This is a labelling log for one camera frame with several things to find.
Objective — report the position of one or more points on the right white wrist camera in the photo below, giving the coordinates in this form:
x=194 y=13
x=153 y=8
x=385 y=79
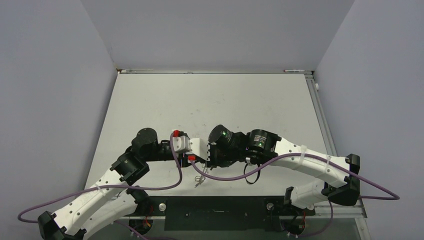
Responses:
x=200 y=148

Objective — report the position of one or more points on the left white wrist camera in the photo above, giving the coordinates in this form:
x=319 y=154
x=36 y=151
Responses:
x=180 y=142

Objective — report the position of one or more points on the red white marker pen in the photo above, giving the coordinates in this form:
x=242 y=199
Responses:
x=294 y=71

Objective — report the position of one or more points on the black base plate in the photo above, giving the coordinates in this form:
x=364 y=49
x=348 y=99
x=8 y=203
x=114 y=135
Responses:
x=223 y=213

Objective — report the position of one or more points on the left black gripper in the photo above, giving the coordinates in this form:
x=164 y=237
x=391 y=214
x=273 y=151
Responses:
x=184 y=160

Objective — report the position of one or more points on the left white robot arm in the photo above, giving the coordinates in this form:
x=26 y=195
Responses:
x=115 y=194

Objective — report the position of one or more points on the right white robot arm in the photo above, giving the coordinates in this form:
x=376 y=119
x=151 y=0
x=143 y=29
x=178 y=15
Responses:
x=336 y=177

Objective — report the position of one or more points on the silver perforated ring disc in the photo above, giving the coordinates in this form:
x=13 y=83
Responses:
x=199 y=179

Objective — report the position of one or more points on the aluminium frame rail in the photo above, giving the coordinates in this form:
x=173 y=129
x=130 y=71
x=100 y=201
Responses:
x=358 y=210

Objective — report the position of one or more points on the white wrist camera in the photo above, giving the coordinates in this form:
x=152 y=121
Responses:
x=200 y=148
x=180 y=142

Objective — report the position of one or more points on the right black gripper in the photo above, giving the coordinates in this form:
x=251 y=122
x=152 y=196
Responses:
x=213 y=162

